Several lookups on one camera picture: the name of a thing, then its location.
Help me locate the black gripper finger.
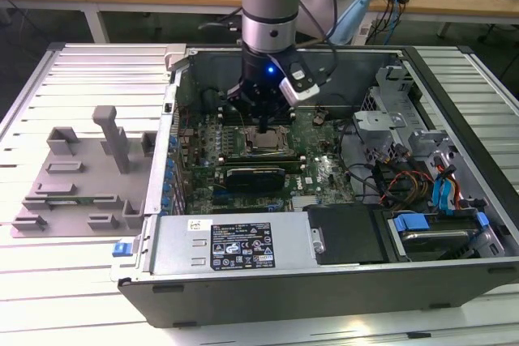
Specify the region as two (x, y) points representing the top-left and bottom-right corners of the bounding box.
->
(263, 90), (294, 135)
(226, 83), (266, 135)

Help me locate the CPU socket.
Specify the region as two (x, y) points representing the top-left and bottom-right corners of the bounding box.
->
(242, 125), (294, 157)

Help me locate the black RAM slot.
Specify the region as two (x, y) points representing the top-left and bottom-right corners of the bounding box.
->
(221, 118), (294, 126)
(218, 162), (305, 169)
(221, 153), (300, 160)
(219, 157), (303, 164)

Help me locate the green motherboard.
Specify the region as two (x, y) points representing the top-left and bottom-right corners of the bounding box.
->
(172, 107), (358, 216)

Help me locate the black graphics card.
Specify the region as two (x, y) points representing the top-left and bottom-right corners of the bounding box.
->
(224, 164), (286, 192)

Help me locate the silver finned heatsink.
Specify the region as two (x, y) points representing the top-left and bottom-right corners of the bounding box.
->
(291, 195), (321, 207)

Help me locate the silver metal drive cage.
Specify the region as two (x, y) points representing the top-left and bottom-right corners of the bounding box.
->
(351, 57), (461, 185)

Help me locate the black power supply label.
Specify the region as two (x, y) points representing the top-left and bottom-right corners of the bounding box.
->
(210, 221), (277, 271)

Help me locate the black plastic shroud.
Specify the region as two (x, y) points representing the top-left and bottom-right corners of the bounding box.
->
(302, 203), (392, 266)

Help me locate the grey power supply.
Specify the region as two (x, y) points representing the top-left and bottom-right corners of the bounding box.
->
(149, 214), (321, 276)

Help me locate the grey parts rack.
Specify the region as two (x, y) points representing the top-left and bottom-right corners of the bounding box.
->
(8, 105), (159, 240)

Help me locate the black open PC case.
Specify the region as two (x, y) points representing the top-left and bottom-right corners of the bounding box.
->
(109, 43), (519, 329)

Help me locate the blue plastic case latch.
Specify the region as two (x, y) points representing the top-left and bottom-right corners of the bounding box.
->
(112, 241), (134, 258)

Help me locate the green RAM stick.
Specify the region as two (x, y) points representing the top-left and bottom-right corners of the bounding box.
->
(45, 197), (97, 206)

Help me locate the hard disk blue carrier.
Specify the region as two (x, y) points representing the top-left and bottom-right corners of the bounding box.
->
(388, 211), (490, 263)

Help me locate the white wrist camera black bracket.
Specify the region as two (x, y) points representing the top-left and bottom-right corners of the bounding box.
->
(278, 61), (320, 103)

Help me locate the orange yellow wire bundle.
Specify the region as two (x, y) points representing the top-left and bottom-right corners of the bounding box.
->
(379, 169), (433, 206)

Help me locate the blue flat data cable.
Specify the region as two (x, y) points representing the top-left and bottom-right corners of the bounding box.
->
(430, 163), (459, 217)

